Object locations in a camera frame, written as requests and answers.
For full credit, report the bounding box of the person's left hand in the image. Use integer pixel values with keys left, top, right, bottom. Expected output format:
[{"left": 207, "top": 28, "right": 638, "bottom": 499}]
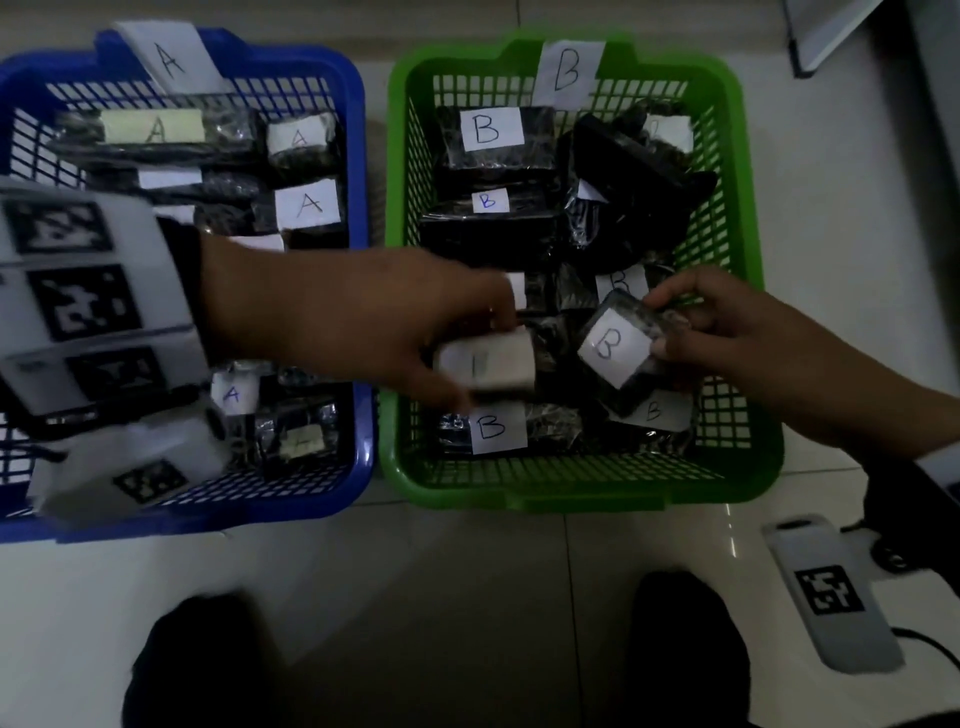
[{"left": 198, "top": 232, "right": 526, "bottom": 414}]

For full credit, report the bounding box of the person's right hand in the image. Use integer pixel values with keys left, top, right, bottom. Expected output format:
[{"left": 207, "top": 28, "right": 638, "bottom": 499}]
[{"left": 643, "top": 266, "right": 960, "bottom": 460}]

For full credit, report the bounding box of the black item packet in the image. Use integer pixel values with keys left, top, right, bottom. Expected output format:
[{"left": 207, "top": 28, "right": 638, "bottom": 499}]
[
  {"left": 433, "top": 329, "right": 538, "bottom": 397},
  {"left": 575, "top": 288, "right": 695, "bottom": 418}
]

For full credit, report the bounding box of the blue plastic mesh basket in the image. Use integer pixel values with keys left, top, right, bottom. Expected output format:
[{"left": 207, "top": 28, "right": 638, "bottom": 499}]
[{"left": 0, "top": 28, "right": 376, "bottom": 545}]

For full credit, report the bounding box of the green plastic mesh basket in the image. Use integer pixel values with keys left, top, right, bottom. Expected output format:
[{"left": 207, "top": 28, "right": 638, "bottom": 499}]
[{"left": 377, "top": 33, "right": 785, "bottom": 515}]

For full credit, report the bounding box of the person's dark trouser leg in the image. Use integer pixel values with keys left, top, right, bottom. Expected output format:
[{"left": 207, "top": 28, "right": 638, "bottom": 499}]
[
  {"left": 626, "top": 571, "right": 751, "bottom": 728},
  {"left": 119, "top": 592, "right": 286, "bottom": 728}
]

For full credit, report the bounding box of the black wristband with markers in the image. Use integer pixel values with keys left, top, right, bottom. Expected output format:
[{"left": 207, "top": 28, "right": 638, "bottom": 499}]
[
  {"left": 0, "top": 176, "right": 219, "bottom": 444},
  {"left": 862, "top": 438, "right": 960, "bottom": 601}
]

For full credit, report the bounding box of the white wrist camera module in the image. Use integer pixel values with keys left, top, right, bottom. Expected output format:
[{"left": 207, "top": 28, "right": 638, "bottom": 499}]
[
  {"left": 26, "top": 416, "right": 230, "bottom": 530},
  {"left": 761, "top": 515, "right": 905, "bottom": 676}
]

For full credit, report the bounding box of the black camera cable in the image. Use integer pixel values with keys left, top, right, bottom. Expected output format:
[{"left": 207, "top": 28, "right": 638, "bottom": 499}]
[{"left": 892, "top": 626, "right": 960, "bottom": 673}]

